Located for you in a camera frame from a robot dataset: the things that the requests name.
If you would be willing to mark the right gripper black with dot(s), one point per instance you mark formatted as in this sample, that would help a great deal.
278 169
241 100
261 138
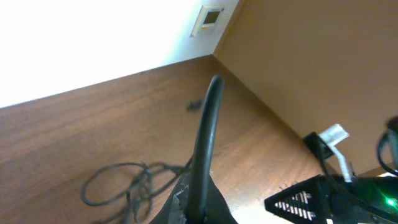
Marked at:
364 200

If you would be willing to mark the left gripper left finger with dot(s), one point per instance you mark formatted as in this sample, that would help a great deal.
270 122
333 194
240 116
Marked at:
173 210

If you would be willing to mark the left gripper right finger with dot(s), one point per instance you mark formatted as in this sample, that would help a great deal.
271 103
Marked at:
217 210

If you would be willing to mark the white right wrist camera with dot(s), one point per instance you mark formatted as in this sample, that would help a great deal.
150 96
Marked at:
326 142

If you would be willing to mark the right camera cable black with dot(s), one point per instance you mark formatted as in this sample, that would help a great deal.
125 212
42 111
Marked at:
386 154

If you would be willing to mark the white wall thermostat panel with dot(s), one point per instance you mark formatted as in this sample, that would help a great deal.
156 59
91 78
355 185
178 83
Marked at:
207 20

